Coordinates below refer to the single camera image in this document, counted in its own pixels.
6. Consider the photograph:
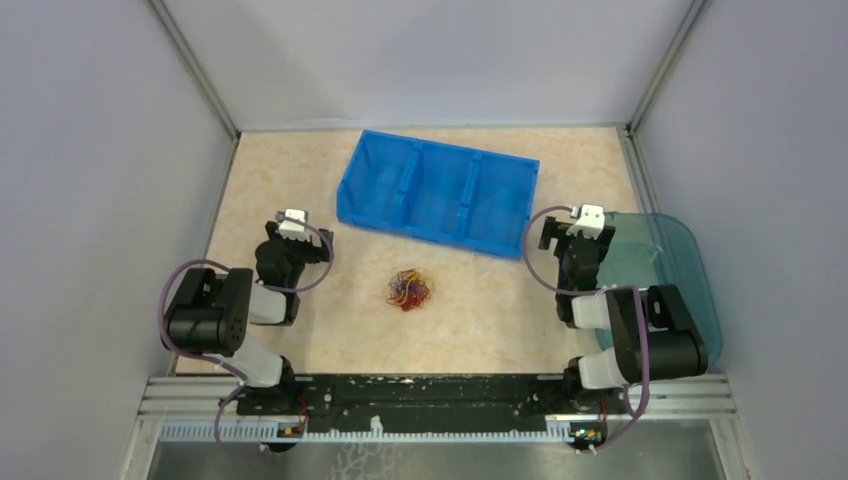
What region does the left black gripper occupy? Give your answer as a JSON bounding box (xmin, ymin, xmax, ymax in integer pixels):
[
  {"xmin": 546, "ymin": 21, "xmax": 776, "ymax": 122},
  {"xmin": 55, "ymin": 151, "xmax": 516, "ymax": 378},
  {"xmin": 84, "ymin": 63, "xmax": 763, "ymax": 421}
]
[{"xmin": 265, "ymin": 221, "xmax": 332, "ymax": 290}]

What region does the coloured wire ball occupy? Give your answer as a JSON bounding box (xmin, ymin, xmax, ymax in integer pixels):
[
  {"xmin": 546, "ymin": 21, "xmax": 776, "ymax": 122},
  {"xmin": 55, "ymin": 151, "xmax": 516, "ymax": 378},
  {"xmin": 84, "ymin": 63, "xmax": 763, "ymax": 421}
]
[{"xmin": 386, "ymin": 269, "xmax": 434, "ymax": 312}]

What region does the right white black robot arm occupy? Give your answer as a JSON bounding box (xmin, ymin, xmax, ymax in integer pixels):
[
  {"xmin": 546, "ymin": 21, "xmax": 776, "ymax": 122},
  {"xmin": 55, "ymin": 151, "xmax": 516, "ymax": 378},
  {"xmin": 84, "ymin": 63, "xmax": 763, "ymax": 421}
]
[{"xmin": 538, "ymin": 216, "xmax": 709, "ymax": 412}]

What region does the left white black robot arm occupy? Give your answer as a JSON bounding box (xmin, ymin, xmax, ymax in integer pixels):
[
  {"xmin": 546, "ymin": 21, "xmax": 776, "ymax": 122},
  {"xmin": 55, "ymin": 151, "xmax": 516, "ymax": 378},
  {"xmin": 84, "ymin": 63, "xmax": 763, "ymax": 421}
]
[{"xmin": 160, "ymin": 210, "xmax": 334, "ymax": 415}]

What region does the teal transparent plastic tray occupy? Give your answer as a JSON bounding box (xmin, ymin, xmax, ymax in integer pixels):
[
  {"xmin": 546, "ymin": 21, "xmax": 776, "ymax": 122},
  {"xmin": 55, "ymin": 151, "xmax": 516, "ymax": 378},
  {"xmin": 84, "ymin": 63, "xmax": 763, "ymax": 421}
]
[{"xmin": 598, "ymin": 212, "xmax": 723, "ymax": 380}]

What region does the blue three-compartment plastic bin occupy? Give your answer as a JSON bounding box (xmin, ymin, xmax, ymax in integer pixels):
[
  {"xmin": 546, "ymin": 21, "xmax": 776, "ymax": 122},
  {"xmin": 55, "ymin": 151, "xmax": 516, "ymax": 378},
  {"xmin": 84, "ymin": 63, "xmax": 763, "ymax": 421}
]
[{"xmin": 336, "ymin": 130, "xmax": 540, "ymax": 259}]

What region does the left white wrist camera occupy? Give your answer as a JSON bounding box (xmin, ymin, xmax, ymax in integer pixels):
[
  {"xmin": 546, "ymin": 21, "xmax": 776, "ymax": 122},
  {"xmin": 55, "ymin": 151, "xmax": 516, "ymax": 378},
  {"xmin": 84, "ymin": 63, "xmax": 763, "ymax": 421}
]
[{"xmin": 275, "ymin": 209, "xmax": 312, "ymax": 242}]

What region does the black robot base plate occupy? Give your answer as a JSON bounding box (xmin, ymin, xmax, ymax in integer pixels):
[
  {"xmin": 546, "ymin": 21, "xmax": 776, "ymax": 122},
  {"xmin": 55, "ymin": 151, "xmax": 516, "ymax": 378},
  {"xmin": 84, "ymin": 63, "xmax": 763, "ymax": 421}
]
[{"xmin": 260, "ymin": 373, "xmax": 626, "ymax": 434}]

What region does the aluminium frame rail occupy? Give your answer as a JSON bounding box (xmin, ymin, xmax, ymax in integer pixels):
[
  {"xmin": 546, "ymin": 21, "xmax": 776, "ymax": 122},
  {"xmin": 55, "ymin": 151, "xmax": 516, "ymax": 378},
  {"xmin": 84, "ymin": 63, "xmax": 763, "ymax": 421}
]
[{"xmin": 137, "ymin": 374, "xmax": 739, "ymax": 420}]

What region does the white toothed cable duct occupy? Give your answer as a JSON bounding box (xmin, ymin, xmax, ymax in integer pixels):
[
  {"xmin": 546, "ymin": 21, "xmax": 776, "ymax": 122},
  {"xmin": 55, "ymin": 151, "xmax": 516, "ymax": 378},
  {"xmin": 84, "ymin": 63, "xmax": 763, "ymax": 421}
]
[{"xmin": 158, "ymin": 418, "xmax": 578, "ymax": 444}]

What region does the left aluminium corner post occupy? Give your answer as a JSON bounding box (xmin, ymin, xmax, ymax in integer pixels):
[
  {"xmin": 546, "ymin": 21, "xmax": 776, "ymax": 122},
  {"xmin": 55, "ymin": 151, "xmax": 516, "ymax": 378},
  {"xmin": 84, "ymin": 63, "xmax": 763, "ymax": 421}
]
[{"xmin": 145, "ymin": 0, "xmax": 241, "ymax": 142}]

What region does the aluminium corner post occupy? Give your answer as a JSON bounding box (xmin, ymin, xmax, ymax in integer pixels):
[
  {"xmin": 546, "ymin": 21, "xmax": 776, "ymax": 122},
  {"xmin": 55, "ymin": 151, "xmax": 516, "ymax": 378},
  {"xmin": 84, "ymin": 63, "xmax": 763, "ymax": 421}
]
[
  {"xmin": 628, "ymin": 0, "xmax": 712, "ymax": 136},
  {"xmin": 145, "ymin": 0, "xmax": 241, "ymax": 142}
]

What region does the right aluminium corner post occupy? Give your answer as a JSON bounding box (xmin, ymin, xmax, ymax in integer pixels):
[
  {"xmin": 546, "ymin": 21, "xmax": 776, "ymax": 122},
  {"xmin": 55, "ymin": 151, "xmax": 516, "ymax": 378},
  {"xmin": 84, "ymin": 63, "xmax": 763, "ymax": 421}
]
[{"xmin": 628, "ymin": 0, "xmax": 712, "ymax": 136}]

